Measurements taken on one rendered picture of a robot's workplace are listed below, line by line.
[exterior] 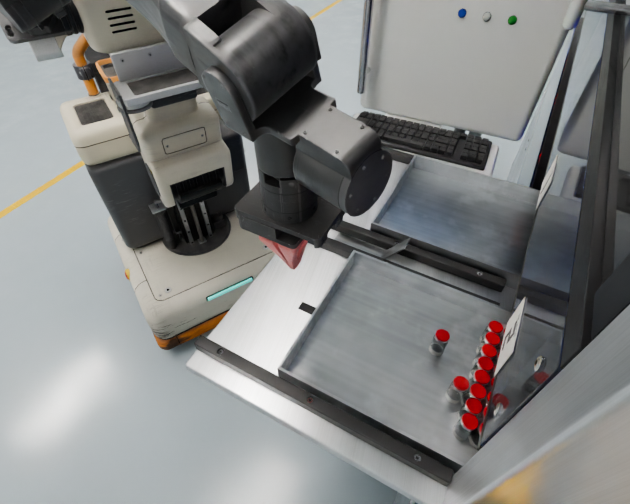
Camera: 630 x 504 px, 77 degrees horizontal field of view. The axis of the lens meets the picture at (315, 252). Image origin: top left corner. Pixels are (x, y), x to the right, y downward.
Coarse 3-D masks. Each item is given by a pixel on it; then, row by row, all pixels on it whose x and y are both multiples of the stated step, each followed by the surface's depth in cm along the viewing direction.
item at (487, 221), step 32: (416, 160) 92; (416, 192) 88; (448, 192) 88; (480, 192) 88; (512, 192) 86; (384, 224) 81; (416, 224) 81; (448, 224) 81; (480, 224) 81; (512, 224) 81; (448, 256) 73; (480, 256) 75; (512, 256) 75
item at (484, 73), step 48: (384, 0) 105; (432, 0) 100; (480, 0) 96; (528, 0) 92; (384, 48) 113; (432, 48) 108; (480, 48) 103; (528, 48) 98; (384, 96) 123; (432, 96) 116; (480, 96) 111; (528, 96) 105
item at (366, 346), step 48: (336, 288) 69; (384, 288) 70; (432, 288) 68; (336, 336) 64; (384, 336) 64; (432, 336) 64; (480, 336) 64; (336, 384) 58; (384, 384) 58; (432, 384) 58; (384, 432) 53; (432, 432) 54
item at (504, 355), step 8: (520, 304) 49; (520, 312) 47; (512, 320) 50; (512, 328) 48; (504, 336) 51; (512, 336) 46; (512, 344) 45; (504, 352) 47; (512, 352) 43; (504, 360) 45; (496, 368) 48
